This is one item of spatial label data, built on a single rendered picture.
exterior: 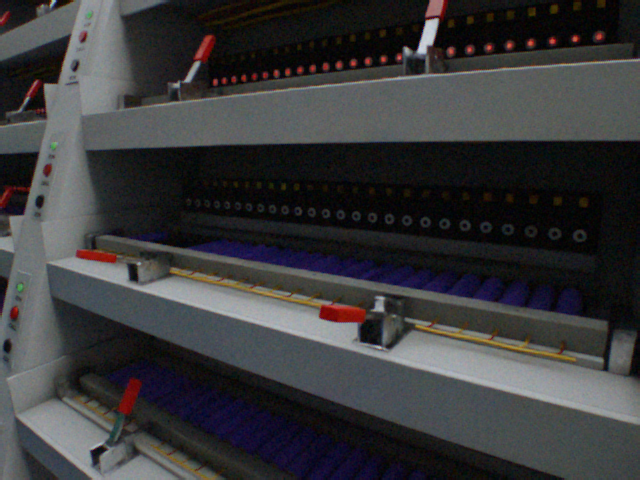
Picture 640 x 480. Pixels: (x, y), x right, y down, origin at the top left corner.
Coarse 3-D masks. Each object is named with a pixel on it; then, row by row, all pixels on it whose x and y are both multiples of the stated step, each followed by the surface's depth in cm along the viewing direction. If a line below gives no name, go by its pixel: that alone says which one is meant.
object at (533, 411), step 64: (64, 256) 54; (512, 256) 40; (576, 256) 37; (128, 320) 43; (192, 320) 37; (256, 320) 34; (320, 320) 33; (320, 384) 31; (384, 384) 28; (448, 384) 25; (512, 384) 24; (576, 384) 23; (512, 448) 24; (576, 448) 22
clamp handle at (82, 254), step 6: (78, 252) 38; (84, 252) 38; (90, 252) 38; (96, 252) 39; (144, 252) 43; (84, 258) 38; (90, 258) 38; (96, 258) 39; (102, 258) 39; (108, 258) 40; (114, 258) 40; (120, 258) 41; (126, 258) 42; (144, 258) 43
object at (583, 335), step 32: (128, 256) 50; (192, 256) 44; (224, 256) 44; (288, 288) 38; (320, 288) 36; (352, 288) 34; (384, 288) 33; (448, 320) 30; (480, 320) 29; (512, 320) 28; (544, 320) 27; (576, 320) 26; (544, 352) 25
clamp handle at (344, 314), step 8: (376, 304) 29; (384, 304) 29; (320, 312) 24; (328, 312) 24; (336, 312) 23; (344, 312) 24; (352, 312) 25; (360, 312) 25; (368, 312) 27; (376, 312) 28; (384, 312) 29; (328, 320) 23; (336, 320) 23; (344, 320) 24; (352, 320) 25; (360, 320) 26
